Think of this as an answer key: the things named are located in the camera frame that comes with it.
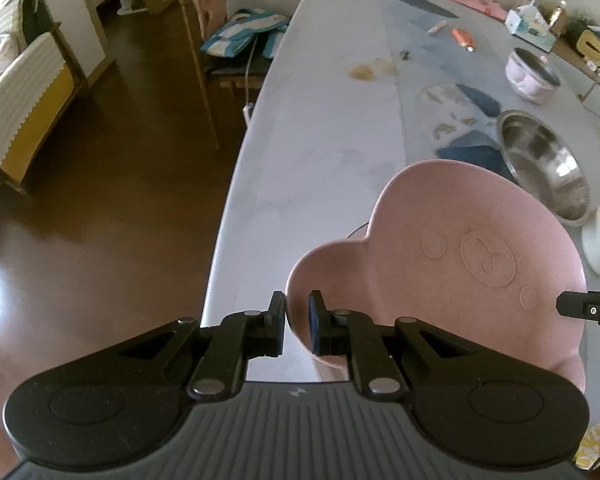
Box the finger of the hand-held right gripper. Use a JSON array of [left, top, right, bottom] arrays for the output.
[[555, 288, 600, 342]]

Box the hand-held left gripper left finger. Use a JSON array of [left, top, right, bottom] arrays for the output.
[[111, 291, 287, 404]]

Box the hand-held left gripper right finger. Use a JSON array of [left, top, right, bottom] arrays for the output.
[[308, 290, 487, 402]]

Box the pink bear-shaped plate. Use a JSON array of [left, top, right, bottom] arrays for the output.
[[285, 159, 589, 397]]

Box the stainless steel bowl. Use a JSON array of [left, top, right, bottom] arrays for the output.
[[495, 109, 592, 224]]

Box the pink pot with steel liner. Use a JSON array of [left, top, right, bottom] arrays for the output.
[[504, 47, 562, 106]]

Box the yellow tissue holder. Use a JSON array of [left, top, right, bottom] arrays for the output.
[[577, 29, 600, 67]]

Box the tissue box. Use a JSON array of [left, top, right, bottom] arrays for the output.
[[504, 4, 557, 52]]

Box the striped blue white bag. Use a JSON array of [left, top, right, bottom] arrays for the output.
[[200, 8, 291, 59]]

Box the small orange object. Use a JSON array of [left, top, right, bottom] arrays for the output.
[[451, 28, 476, 53]]

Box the large glass jar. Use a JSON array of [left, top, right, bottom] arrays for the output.
[[529, 0, 569, 37]]

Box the wooden chair with towel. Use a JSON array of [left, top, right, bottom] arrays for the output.
[[175, 0, 292, 152]]

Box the yellow sofa with striped cover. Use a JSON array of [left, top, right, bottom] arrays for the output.
[[0, 0, 89, 197]]

